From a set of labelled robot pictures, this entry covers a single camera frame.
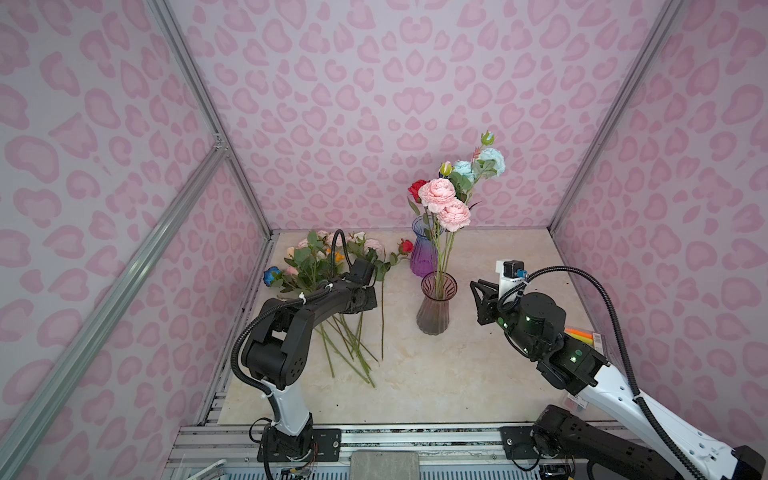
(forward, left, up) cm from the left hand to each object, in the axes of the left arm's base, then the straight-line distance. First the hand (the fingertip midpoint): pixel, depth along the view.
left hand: (369, 296), depth 97 cm
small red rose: (+21, -12, 0) cm, 24 cm away
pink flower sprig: (+13, -4, -2) cm, 14 cm away
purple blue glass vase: (+12, -18, +12) cm, 25 cm away
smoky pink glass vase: (-7, -20, +15) cm, 26 cm away
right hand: (-13, -27, +26) cm, 39 cm away
